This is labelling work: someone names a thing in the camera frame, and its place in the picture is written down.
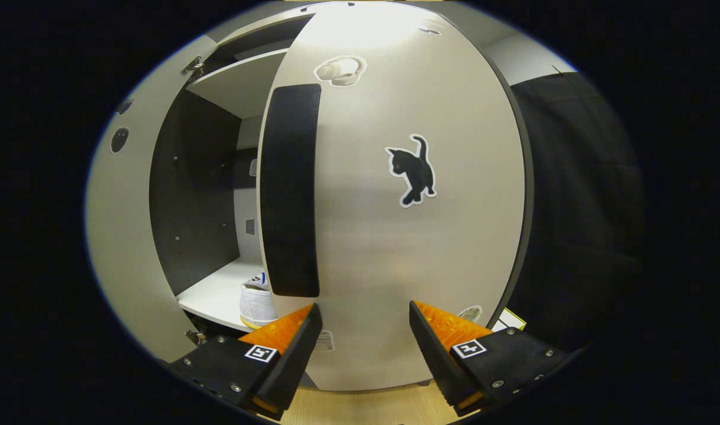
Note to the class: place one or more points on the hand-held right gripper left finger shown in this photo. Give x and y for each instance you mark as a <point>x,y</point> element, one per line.
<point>295,366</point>

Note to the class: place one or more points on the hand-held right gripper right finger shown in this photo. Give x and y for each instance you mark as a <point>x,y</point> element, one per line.
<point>437,363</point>

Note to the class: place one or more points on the white canvas shoe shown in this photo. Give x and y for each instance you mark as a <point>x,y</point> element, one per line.
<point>257,304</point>

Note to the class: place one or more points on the white cabinet door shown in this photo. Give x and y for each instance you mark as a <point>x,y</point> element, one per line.
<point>124,236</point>
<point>383,254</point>

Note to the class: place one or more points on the grey white shoe cabinet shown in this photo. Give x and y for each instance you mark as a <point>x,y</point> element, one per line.
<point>195,206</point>

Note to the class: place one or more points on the black backdrop cloth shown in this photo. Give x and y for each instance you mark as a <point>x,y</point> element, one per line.
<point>584,206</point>

